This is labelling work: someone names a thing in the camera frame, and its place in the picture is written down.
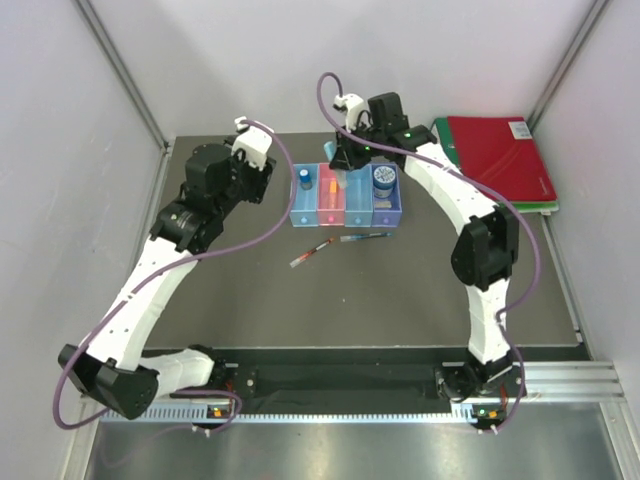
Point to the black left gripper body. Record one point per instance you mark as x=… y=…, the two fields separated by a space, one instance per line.
x=248 y=182

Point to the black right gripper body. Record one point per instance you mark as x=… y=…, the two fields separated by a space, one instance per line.
x=358 y=154

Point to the pink orange highlighter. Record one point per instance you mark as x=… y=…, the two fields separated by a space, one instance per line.
x=332 y=195

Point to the blue round jar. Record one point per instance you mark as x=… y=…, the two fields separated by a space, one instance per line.
x=384 y=178

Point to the pink plastic drawer bin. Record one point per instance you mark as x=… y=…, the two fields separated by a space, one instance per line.
x=327 y=217

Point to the blue end drawer bin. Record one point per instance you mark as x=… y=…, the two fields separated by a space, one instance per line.
x=304 y=210

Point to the light blue drawer bin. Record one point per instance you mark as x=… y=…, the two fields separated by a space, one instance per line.
x=359 y=198

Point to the blue clear pen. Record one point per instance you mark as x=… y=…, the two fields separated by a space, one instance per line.
x=361 y=237

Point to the green lever arch binder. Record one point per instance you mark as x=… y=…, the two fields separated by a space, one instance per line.
x=540 y=206

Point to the red folder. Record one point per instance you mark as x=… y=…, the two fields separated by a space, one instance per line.
x=500 y=155

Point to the blue white highlighter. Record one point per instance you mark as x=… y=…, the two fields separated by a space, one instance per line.
x=330 y=150

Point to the purple plastic drawer bin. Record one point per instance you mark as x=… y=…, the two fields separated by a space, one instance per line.
x=389 y=218

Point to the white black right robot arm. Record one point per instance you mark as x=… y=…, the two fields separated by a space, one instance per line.
x=488 y=234

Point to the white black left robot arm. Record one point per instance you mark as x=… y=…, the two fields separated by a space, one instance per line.
x=113 y=370

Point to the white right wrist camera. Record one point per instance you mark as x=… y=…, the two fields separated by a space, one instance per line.
x=353 y=108

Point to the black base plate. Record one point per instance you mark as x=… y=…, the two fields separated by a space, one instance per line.
x=422 y=370

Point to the grey slotted cable duct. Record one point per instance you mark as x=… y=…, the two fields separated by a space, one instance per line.
x=203 y=412

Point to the aluminium frame rail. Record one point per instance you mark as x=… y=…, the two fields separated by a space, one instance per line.
x=99 y=32

